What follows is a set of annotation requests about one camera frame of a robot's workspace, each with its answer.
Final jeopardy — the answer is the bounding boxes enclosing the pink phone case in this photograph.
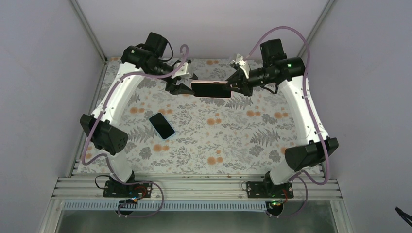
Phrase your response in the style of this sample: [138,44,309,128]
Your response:
[190,81,233,99]

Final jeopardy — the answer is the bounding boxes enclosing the black phone light-blue case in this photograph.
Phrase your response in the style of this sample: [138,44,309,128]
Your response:
[149,113,175,140]

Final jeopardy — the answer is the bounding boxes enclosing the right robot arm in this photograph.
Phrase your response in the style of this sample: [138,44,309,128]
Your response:
[226,39,339,198]

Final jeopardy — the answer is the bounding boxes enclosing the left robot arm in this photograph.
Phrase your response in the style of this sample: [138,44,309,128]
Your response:
[80,32,194,197]

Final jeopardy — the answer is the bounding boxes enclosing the floral patterned table mat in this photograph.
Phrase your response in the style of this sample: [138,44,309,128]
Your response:
[78,57,323,176]

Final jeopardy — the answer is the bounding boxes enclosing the black object at corner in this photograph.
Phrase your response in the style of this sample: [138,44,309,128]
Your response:
[395,207,412,227]

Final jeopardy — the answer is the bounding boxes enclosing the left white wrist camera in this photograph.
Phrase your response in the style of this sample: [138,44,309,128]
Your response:
[172,62,192,79]

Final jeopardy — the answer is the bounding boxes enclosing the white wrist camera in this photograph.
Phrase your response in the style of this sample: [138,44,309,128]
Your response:
[172,62,192,79]
[229,54,251,79]

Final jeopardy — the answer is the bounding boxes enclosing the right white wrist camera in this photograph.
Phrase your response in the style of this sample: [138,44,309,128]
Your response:
[229,54,251,79]

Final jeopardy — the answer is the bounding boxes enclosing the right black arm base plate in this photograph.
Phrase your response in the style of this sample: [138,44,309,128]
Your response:
[246,181,294,199]

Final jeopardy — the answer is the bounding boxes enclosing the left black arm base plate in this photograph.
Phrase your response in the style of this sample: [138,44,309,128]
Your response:
[103,180,153,198]

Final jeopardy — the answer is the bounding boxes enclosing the aluminium rail frame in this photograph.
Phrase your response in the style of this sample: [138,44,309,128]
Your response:
[38,168,353,233]

